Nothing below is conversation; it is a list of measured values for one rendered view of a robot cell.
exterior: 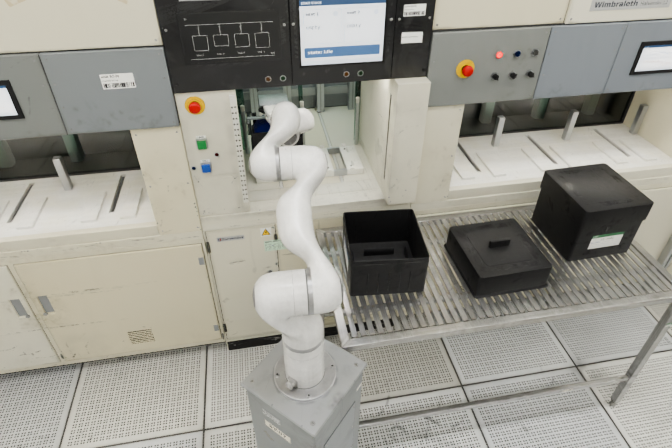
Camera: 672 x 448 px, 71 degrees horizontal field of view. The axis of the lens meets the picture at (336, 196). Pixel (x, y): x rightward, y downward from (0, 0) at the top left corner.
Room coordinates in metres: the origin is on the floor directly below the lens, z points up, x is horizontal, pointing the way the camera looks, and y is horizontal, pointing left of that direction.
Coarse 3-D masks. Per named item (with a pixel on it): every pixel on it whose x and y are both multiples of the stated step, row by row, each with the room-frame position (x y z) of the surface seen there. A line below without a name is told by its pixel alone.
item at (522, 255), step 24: (456, 240) 1.36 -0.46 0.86; (480, 240) 1.35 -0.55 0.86; (504, 240) 1.32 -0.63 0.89; (528, 240) 1.36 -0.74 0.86; (456, 264) 1.32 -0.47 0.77; (480, 264) 1.23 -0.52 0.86; (504, 264) 1.23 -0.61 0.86; (528, 264) 1.23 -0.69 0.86; (480, 288) 1.16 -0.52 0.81; (504, 288) 1.18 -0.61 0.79; (528, 288) 1.20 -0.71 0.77
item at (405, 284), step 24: (360, 216) 1.44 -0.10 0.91; (384, 216) 1.44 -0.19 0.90; (408, 216) 1.45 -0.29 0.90; (360, 240) 1.44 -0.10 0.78; (384, 240) 1.45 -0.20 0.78; (408, 240) 1.45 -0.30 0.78; (360, 264) 1.16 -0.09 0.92; (384, 264) 1.17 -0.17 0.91; (408, 264) 1.18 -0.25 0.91; (360, 288) 1.16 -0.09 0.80; (384, 288) 1.17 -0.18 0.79; (408, 288) 1.18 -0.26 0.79
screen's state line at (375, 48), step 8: (304, 48) 1.55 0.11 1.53; (312, 48) 1.55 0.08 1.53; (320, 48) 1.56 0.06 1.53; (328, 48) 1.56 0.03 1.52; (336, 48) 1.57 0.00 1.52; (344, 48) 1.57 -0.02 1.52; (352, 48) 1.58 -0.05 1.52; (360, 48) 1.58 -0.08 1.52; (368, 48) 1.59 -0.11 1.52; (376, 48) 1.59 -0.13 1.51; (312, 56) 1.55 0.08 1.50; (320, 56) 1.56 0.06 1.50; (328, 56) 1.56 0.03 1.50
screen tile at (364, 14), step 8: (352, 8) 1.58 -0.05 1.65; (360, 8) 1.58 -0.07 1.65; (368, 8) 1.59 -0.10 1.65; (352, 16) 1.58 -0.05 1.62; (360, 16) 1.58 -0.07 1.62; (368, 16) 1.59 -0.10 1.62; (376, 16) 1.59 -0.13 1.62; (376, 24) 1.59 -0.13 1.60; (344, 32) 1.57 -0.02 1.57; (352, 32) 1.58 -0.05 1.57; (360, 32) 1.58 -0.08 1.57; (368, 32) 1.59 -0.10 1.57; (376, 32) 1.59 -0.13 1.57; (344, 40) 1.57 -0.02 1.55; (352, 40) 1.58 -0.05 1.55; (360, 40) 1.58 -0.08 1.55; (368, 40) 1.59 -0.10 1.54; (376, 40) 1.59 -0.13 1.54
